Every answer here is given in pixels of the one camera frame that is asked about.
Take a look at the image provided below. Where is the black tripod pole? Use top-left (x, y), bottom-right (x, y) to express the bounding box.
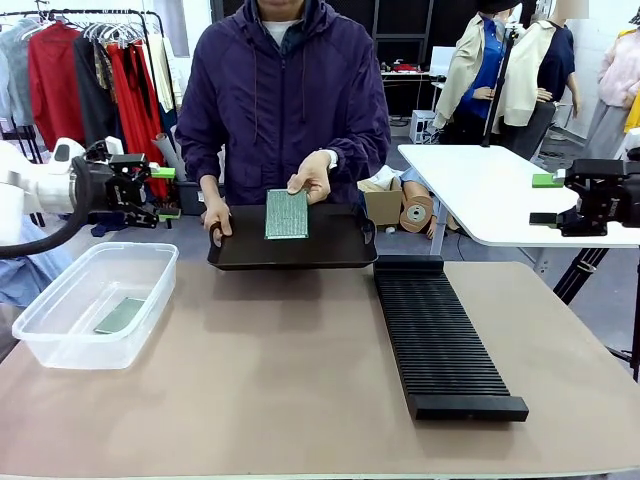
top-left (480, 22), bottom-right (519, 149)

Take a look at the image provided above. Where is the person left hand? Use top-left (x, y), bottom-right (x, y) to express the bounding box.
top-left (286, 150), bottom-right (334, 207)

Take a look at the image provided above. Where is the dark grey storage bin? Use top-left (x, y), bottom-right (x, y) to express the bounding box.
top-left (174, 179), bottom-right (207, 217)

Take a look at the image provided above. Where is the mannequin beige coat blue shirt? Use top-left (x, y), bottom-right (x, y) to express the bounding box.
top-left (432, 0), bottom-right (521, 146)

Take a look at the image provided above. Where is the person right hand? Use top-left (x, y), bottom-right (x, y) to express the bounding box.
top-left (201, 192), bottom-right (234, 238)

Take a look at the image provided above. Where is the cream hanging garment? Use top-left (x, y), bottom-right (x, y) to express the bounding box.
top-left (146, 34), bottom-right (177, 114)

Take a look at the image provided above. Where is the clear plastic box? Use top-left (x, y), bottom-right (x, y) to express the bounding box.
top-left (11, 241), bottom-right (180, 371)

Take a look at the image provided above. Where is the black plastic tray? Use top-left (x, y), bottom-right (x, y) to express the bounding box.
top-left (206, 201), bottom-right (379, 273)

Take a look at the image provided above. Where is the white wire crate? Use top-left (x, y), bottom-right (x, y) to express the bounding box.
top-left (409, 109), bottom-right (439, 146)

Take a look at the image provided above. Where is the black clothes rack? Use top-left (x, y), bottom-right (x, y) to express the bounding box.
top-left (0, 8), bottom-right (176, 201)

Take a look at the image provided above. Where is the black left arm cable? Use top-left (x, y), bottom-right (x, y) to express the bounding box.
top-left (0, 154), bottom-right (109, 260)

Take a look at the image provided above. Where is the black slotted PCB rack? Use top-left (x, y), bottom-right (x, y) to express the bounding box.
top-left (372, 254), bottom-right (530, 422)

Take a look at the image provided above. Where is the grey knit sweater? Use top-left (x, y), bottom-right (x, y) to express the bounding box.
top-left (0, 18), bottom-right (36, 127)

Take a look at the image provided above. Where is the green PCB board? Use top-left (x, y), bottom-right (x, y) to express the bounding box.
top-left (93, 295), bottom-right (148, 335)
top-left (263, 187), bottom-right (312, 242)

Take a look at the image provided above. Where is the cardboard spool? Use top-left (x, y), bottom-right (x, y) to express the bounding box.
top-left (398, 194), bottom-right (437, 234)

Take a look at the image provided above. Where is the grey paper roll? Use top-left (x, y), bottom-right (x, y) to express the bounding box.
top-left (152, 132), bottom-right (187, 183)

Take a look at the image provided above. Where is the light blue cloth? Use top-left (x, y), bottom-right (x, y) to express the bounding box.
top-left (0, 214), bottom-right (77, 309)

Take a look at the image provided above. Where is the mannequin pink fluffy top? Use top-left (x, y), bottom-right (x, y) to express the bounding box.
top-left (572, 13), bottom-right (640, 162)

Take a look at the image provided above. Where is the person left forearm purple sleeve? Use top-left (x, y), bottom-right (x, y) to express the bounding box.
top-left (319, 119), bottom-right (393, 184)

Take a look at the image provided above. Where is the black camera tripod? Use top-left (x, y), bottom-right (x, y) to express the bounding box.
top-left (552, 246), bottom-right (640, 382)

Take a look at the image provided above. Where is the white table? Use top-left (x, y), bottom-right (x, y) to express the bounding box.
top-left (397, 143), bottom-right (640, 249)

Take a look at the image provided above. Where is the white monitor panel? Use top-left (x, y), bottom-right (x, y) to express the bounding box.
top-left (429, 45), bottom-right (458, 76)

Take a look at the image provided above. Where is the red cardigan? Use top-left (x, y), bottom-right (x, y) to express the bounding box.
top-left (27, 22), bottom-right (86, 151)

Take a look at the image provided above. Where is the black metal stand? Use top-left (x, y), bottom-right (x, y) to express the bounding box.
top-left (0, 122), bottom-right (51, 166)

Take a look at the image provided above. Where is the black hanging garment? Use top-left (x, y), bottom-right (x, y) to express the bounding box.
top-left (73, 33), bottom-right (119, 147)

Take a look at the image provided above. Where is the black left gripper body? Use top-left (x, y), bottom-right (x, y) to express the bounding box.
top-left (101, 153), bottom-right (151, 215)

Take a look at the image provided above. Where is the red hanging dress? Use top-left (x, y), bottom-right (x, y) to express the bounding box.
top-left (106, 42), bottom-right (169, 200)

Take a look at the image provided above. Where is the person right forearm purple sleeve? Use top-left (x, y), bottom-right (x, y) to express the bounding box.
top-left (174, 124), bottom-right (226, 199)

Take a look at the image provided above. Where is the person in purple jacket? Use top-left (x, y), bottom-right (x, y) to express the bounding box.
top-left (174, 0), bottom-right (393, 226)

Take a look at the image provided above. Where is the mannequin cream jacket navy top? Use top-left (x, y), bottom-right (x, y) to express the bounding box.
top-left (492, 0), bottom-right (582, 161)

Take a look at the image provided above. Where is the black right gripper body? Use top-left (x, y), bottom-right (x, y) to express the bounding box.
top-left (573, 158), bottom-right (640, 236)

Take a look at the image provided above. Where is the brown cardboard box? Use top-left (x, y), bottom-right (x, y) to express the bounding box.
top-left (356, 177), bottom-right (404, 232)

